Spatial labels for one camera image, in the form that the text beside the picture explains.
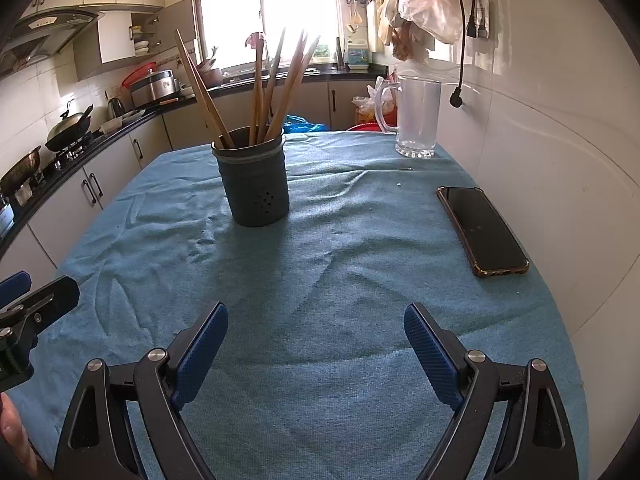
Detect kitchen window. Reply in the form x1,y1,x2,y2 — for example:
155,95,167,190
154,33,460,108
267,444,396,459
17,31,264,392
192,0,346,68

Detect red plastic basket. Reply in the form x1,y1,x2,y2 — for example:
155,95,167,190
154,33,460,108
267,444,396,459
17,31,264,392
345,122,398,134

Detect blue terry table cloth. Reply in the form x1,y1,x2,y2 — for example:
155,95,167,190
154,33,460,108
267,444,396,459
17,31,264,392
7,130,591,480

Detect gas stove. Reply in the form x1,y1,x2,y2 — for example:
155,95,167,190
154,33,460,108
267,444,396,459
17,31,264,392
37,135,101,171

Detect grey perforated utensil holder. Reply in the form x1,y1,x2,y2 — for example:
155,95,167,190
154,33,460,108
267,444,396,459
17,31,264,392
211,126,291,227

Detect silver rice cooker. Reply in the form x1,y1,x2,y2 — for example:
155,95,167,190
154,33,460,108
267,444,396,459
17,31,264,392
131,70,182,106

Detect bundle of wooden chopsticks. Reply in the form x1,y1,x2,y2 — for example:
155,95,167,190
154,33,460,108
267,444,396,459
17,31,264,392
175,27,321,150

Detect range hood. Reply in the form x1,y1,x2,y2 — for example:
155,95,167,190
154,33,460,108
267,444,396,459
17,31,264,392
0,7,103,78

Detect clear bag orange contents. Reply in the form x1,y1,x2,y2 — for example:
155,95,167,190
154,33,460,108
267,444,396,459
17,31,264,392
352,77,401,126

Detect steel wok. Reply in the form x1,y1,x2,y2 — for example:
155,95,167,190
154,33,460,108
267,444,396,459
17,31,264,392
0,146,42,196

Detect hanging clear plastic bags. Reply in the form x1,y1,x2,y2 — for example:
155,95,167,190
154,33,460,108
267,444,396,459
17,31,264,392
377,0,478,61

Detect black wok with handle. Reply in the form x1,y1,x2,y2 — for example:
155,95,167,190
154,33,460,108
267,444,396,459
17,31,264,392
45,105,96,153

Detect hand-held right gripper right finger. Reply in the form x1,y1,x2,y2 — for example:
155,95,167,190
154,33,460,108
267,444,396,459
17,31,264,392
403,302,581,480

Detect clear glass mug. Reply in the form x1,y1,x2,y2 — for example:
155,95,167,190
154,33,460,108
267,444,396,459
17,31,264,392
375,75,442,159

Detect blue plastic bag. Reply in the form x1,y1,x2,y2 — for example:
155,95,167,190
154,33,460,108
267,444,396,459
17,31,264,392
284,115,329,134

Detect brown clay pot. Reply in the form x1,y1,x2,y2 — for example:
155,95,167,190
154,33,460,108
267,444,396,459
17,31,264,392
197,60,223,88

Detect person's left hand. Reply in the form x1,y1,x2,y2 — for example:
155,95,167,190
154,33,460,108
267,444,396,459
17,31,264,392
0,392,38,476

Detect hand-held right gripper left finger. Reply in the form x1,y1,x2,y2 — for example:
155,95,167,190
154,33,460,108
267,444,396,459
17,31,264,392
52,301,230,480

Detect black smartphone brown case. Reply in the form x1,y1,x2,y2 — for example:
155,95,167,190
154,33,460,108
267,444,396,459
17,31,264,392
436,186,530,279

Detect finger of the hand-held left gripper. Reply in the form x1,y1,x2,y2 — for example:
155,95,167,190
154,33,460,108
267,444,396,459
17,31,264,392
0,275,81,335
0,271,30,306

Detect white cutting board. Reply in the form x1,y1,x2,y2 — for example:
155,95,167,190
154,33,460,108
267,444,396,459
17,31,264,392
366,2,385,53

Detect red plastic basin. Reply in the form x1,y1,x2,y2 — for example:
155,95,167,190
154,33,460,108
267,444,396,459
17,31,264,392
122,61,157,88

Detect black power cord plug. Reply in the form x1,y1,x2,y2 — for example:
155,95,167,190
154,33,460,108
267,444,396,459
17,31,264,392
448,0,476,108

